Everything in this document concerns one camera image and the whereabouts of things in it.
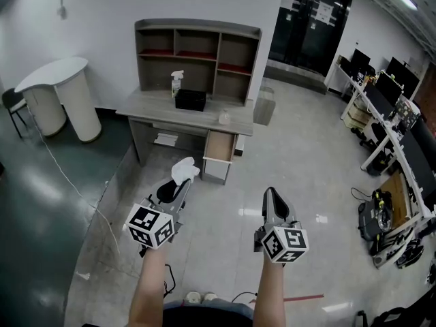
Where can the white paper stack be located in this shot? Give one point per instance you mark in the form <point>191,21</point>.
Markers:
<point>166,138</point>

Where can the person's white shoes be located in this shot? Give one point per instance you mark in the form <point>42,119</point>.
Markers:
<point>201,297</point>

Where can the person's left forearm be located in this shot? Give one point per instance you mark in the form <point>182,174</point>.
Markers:
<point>150,284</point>

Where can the white item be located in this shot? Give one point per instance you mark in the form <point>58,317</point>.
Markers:
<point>184,170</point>

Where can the black computer monitor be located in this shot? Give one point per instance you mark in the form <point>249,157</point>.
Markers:
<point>378,99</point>
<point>403,75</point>
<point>360,60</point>

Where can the large black monitor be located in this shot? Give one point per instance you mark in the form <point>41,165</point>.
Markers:
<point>419,162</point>

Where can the wooden board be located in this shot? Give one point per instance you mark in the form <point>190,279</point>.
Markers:
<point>395,192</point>

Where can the white curved counter table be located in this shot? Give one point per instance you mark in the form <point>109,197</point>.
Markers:
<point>68,94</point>

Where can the black and yellow tool case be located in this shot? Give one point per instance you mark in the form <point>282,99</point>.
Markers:
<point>374,213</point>

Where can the grey wooden shelf hutch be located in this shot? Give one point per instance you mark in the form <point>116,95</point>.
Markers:
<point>197,49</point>

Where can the red floor tape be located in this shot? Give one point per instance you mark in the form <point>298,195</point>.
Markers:
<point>303,297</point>

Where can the long white workbench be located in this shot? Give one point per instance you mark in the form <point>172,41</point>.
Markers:
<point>385,128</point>

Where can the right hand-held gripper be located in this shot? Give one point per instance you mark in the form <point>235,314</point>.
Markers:
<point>286,244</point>

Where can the black plastic basket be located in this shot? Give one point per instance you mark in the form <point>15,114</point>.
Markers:
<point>190,100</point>

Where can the black double door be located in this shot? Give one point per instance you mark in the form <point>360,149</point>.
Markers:
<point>306,29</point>

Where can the wooden desk drawer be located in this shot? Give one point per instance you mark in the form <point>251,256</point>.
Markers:
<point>219,145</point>

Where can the grey wooden desk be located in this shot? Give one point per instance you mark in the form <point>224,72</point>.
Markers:
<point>190,114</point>

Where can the person's right forearm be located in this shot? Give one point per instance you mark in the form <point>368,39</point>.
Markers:
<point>269,295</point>

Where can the black chair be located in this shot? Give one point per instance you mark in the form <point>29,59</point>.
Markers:
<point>12,101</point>

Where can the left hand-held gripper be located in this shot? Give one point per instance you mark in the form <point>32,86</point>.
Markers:
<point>150,225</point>

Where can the person's blue shorts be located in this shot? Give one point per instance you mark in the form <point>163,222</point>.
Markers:
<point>207,313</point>

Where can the white spray bottle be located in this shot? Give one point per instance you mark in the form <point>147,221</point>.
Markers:
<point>177,83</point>

